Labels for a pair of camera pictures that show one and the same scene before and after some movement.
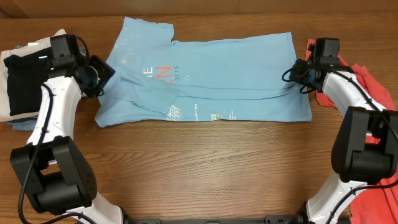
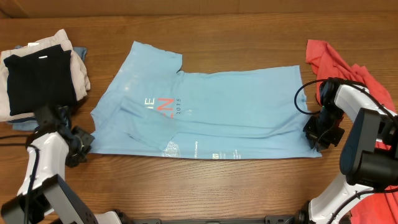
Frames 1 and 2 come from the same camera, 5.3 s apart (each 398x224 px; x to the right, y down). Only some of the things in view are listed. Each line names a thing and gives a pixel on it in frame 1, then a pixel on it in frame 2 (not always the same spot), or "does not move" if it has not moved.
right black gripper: x=293 y=73 to x=313 y=137
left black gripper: x=106 y=71 to x=87 y=139
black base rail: x=301 y=219 does not move
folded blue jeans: x=24 y=125 does not move
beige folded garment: x=22 y=52 does not move
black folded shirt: x=26 y=74 does not move
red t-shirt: x=372 y=203 does not move
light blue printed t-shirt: x=156 y=78 to x=147 y=107
